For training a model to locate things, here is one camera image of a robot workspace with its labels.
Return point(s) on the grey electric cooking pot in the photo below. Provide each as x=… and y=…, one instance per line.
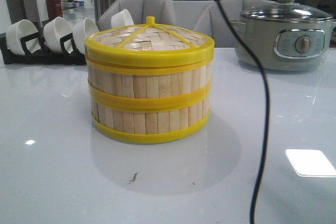
x=286, y=46

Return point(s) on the grey chair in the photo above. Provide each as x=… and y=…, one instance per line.
x=162, y=10
x=211, y=22

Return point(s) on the white bowl right end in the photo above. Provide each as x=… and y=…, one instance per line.
x=122, y=18

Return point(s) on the black bowl rack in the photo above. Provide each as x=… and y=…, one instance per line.
x=69, y=55

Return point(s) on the bamboo steamer tier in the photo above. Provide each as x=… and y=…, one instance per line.
x=176, y=87
x=150, y=127

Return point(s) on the grey chair left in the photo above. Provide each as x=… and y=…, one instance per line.
x=162, y=10

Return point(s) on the white bowl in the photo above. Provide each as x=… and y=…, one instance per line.
x=17, y=31
x=81, y=31
x=53, y=31

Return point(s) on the grey chair right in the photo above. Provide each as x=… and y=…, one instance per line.
x=211, y=22

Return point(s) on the white bowl far left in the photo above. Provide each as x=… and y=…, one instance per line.
x=17, y=31

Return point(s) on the glass pot lid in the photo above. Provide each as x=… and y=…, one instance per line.
x=287, y=11

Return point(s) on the red bin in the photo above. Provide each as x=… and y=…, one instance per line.
x=54, y=9

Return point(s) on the yellow bamboo steamer lid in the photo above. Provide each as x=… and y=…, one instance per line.
x=149, y=45

